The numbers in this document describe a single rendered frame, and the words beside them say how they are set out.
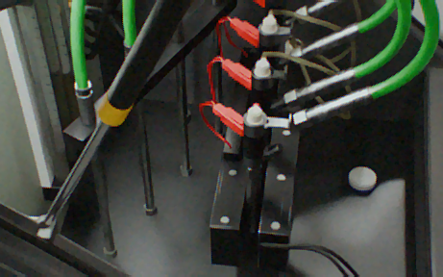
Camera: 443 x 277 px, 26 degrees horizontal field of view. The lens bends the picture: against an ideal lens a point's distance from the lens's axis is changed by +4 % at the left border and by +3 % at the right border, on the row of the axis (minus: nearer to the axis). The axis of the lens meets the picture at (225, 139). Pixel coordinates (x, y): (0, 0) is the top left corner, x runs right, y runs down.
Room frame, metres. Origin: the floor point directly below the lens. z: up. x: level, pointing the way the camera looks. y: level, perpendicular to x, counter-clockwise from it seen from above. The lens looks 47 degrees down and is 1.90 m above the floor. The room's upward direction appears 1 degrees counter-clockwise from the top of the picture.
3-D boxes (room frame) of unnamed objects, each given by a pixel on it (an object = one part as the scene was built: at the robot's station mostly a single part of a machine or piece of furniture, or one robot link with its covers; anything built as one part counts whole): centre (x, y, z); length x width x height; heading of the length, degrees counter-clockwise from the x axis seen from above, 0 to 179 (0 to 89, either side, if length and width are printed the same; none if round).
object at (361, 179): (0.90, -0.20, 0.84); 0.04 x 0.04 x 0.01
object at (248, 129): (0.74, -0.05, 1.03); 0.05 x 0.03 x 0.21; 82
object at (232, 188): (0.86, -0.05, 0.91); 0.34 x 0.10 x 0.15; 172
